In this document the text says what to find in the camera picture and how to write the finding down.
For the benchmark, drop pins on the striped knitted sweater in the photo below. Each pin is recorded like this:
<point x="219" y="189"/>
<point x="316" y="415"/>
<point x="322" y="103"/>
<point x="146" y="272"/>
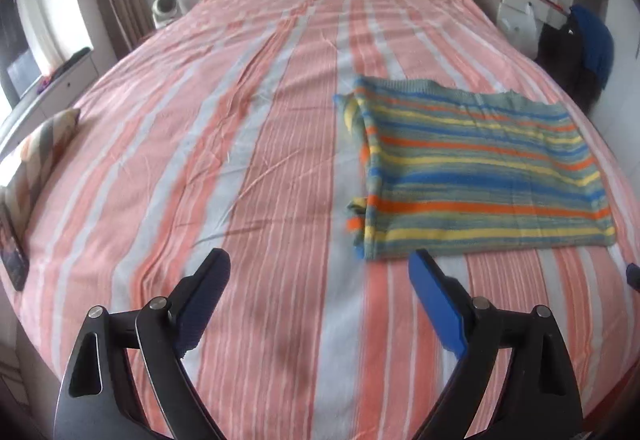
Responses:
<point x="475" y="159"/>

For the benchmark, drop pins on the white plastic bag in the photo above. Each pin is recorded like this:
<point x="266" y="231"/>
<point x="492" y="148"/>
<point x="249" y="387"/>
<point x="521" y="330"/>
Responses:
<point x="526" y="29"/>

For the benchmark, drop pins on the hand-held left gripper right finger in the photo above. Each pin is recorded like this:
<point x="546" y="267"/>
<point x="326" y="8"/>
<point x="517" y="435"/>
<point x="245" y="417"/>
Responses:
<point x="440" y="315"/>

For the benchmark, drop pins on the dark television screen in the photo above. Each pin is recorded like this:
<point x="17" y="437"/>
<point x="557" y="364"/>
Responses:
<point x="15" y="49"/>

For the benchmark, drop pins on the pink striped bed sheet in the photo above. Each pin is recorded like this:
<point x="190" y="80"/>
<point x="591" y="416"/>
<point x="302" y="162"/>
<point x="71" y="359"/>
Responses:
<point x="280" y="169"/>

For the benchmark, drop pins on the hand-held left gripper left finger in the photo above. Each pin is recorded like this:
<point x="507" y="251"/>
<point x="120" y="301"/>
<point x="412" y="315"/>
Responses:
<point x="200" y="310"/>

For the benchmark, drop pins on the black smartphone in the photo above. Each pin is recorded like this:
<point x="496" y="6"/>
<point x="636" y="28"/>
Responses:
<point x="12" y="255"/>

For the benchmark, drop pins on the chevron patterned pillow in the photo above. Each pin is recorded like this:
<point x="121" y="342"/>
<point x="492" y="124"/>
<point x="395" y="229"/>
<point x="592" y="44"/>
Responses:
<point x="35" y="154"/>

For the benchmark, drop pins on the black garment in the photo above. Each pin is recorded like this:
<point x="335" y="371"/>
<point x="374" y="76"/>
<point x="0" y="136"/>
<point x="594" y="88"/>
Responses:
<point x="560" y="54"/>

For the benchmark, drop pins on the white dresser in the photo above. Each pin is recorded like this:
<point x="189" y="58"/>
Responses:
<point x="70" y="82"/>

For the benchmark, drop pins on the small white round appliance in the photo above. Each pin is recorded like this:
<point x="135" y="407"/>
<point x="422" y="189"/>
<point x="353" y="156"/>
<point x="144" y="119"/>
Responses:
<point x="166" y="9"/>

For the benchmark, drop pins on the blue garment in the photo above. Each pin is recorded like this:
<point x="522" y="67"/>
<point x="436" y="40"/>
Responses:
<point x="595" y="44"/>

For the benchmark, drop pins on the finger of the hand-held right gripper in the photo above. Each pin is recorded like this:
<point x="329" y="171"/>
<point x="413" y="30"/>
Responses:
<point x="634" y="276"/>

